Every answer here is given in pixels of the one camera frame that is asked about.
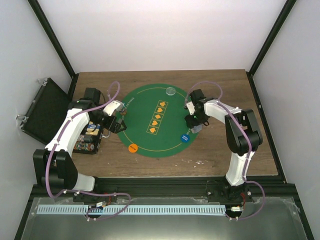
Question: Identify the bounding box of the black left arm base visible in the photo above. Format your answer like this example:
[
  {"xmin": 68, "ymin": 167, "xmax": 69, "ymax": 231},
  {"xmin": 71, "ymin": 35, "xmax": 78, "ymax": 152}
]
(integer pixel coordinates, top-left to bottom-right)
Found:
[{"xmin": 73, "ymin": 185, "xmax": 118, "ymax": 203}]

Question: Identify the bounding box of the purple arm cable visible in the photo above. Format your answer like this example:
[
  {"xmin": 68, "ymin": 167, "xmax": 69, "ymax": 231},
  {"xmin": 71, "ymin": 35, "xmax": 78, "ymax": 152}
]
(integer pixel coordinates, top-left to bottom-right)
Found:
[
  {"xmin": 46, "ymin": 81, "xmax": 132, "ymax": 222},
  {"xmin": 185, "ymin": 81, "xmax": 266, "ymax": 222}
]

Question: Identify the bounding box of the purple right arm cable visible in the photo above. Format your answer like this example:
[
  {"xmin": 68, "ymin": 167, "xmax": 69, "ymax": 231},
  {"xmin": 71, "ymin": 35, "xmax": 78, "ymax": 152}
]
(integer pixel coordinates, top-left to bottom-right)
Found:
[{"xmin": 185, "ymin": 81, "xmax": 266, "ymax": 222}]

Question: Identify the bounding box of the blue small blind button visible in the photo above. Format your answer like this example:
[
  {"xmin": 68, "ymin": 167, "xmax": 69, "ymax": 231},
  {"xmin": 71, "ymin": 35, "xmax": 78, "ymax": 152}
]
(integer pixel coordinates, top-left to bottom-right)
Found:
[{"xmin": 180, "ymin": 134, "xmax": 191, "ymax": 143}]

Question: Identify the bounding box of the orange big blind button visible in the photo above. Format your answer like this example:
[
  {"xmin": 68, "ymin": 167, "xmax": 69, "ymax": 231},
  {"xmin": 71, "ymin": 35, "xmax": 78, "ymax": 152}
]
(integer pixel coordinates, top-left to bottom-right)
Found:
[{"xmin": 128, "ymin": 143, "xmax": 139, "ymax": 153}]

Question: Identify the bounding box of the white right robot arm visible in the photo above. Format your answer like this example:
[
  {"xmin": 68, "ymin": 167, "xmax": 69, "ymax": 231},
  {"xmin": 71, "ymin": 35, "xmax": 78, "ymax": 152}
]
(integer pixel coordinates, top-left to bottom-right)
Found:
[{"xmin": 184, "ymin": 89, "xmax": 263, "ymax": 202}]

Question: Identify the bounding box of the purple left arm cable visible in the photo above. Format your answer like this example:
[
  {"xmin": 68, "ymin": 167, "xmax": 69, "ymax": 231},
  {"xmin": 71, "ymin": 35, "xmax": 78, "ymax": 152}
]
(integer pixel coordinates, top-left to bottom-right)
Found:
[{"xmin": 46, "ymin": 81, "xmax": 132, "ymax": 222}]

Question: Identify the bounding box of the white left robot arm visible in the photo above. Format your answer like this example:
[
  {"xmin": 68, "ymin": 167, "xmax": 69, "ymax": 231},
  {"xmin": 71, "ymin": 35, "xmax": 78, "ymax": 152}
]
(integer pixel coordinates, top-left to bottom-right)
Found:
[{"xmin": 33, "ymin": 96, "xmax": 127, "ymax": 202}]

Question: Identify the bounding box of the blue card deck box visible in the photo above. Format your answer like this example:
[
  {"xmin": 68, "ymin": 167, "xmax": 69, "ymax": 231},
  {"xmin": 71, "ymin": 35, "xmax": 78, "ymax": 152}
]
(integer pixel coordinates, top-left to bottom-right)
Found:
[{"xmin": 85, "ymin": 121, "xmax": 101, "ymax": 136}]

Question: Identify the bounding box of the clear acrylic dealer button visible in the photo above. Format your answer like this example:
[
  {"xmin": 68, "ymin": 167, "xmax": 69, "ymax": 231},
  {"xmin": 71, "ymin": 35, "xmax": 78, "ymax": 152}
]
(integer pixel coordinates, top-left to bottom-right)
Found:
[{"xmin": 165, "ymin": 86, "xmax": 176, "ymax": 96}]

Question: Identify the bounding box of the poker chip stack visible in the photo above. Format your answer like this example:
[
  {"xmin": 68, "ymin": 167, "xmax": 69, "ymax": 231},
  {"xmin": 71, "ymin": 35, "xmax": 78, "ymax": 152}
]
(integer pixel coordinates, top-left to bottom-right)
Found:
[{"xmin": 119, "ymin": 103, "xmax": 127, "ymax": 116}]

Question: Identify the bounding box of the black poker set case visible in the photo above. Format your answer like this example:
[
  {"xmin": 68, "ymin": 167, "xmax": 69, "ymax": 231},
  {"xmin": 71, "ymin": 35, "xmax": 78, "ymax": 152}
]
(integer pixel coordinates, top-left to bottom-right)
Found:
[{"xmin": 17, "ymin": 78, "xmax": 106, "ymax": 158}]

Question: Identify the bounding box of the light blue slotted rail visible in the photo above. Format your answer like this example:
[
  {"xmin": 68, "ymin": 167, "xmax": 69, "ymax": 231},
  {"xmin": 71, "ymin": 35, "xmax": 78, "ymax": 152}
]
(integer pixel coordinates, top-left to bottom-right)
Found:
[{"xmin": 36, "ymin": 204, "xmax": 226, "ymax": 216}]

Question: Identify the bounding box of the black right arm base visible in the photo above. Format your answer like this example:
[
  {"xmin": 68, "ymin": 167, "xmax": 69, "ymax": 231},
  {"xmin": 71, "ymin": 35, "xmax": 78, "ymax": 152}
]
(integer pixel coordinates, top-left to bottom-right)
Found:
[{"xmin": 205, "ymin": 179, "xmax": 253, "ymax": 203}]

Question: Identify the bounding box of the deck of grey cards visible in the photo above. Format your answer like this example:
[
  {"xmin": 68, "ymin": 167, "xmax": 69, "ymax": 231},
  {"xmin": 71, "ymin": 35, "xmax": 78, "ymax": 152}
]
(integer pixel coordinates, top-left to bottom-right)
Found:
[{"xmin": 191, "ymin": 125, "xmax": 202, "ymax": 134}]

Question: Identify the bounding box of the round green poker mat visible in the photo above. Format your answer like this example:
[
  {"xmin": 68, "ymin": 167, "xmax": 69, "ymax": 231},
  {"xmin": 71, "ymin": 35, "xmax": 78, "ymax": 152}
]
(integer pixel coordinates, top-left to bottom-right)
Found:
[{"xmin": 117, "ymin": 83, "xmax": 198, "ymax": 158}]

